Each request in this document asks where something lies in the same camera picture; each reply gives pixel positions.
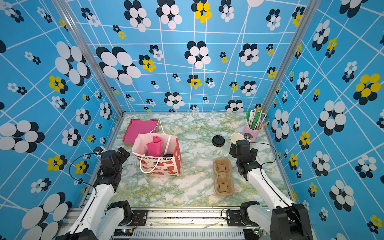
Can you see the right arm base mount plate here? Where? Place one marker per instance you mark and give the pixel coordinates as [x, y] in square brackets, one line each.
[235, 218]

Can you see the left aluminium corner post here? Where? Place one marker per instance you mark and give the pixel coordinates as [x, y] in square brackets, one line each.
[65, 12]

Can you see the red white paper gift bag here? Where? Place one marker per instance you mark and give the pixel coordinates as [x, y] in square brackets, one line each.
[158, 165]

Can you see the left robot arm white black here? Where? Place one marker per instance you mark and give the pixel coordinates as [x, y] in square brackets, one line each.
[99, 219]

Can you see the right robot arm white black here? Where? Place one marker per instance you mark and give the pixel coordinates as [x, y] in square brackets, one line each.
[285, 220]

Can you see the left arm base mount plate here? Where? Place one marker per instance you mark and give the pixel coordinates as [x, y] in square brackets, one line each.
[139, 218]

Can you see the pink straw holder cup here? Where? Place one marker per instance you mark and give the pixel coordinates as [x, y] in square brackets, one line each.
[254, 133]

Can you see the brown cardboard napkin tray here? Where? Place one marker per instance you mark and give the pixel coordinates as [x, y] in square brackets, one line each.
[129, 141]

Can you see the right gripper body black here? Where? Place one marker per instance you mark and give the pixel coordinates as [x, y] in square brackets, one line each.
[234, 148]

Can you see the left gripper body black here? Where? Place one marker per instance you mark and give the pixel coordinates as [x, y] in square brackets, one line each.
[121, 159]

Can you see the brown pulp cup carrier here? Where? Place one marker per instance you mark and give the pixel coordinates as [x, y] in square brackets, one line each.
[224, 184]

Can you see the aluminium corner post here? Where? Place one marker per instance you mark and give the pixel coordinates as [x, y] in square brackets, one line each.
[65, 12]
[289, 54]

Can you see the white paper cup stack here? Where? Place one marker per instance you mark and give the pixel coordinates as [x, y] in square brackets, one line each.
[236, 137]

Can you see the single pink napkin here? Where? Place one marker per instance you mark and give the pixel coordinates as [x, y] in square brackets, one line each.
[155, 147]

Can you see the right aluminium corner post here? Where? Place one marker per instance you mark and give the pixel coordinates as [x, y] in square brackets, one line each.
[289, 54]

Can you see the aluminium front rail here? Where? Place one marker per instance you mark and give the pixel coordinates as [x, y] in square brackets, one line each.
[190, 217]

